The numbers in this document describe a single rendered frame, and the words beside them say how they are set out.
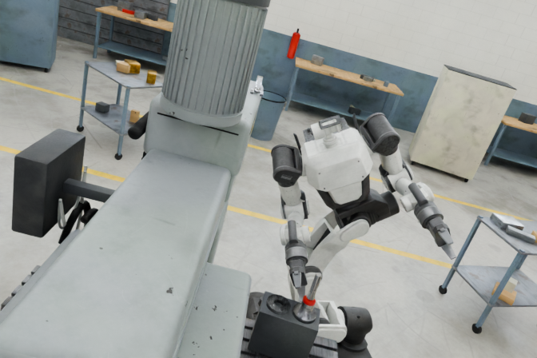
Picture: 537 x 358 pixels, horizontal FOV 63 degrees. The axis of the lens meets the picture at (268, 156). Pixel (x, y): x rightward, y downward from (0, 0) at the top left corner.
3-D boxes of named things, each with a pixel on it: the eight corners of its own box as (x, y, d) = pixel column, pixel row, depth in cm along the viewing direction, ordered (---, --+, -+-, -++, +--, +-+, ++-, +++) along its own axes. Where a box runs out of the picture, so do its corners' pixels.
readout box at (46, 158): (48, 192, 125) (53, 125, 117) (80, 201, 126) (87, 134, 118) (5, 230, 107) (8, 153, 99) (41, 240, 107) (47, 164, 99)
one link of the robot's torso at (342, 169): (306, 187, 217) (284, 126, 200) (373, 166, 213) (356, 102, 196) (315, 225, 191) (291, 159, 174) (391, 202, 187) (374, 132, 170)
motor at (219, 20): (172, 90, 117) (195, -37, 105) (244, 110, 118) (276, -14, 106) (148, 112, 98) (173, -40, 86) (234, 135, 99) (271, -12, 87)
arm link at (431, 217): (432, 251, 166) (417, 227, 175) (456, 240, 165) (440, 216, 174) (428, 234, 158) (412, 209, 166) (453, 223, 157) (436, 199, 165)
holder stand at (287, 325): (253, 326, 175) (266, 287, 167) (306, 344, 173) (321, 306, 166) (246, 349, 164) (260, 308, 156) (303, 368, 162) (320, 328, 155)
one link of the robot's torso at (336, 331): (329, 316, 244) (336, 298, 239) (342, 345, 227) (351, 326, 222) (295, 315, 238) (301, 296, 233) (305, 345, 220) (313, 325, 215)
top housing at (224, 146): (183, 105, 157) (192, 61, 151) (254, 125, 158) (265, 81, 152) (138, 155, 113) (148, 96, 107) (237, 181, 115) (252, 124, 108)
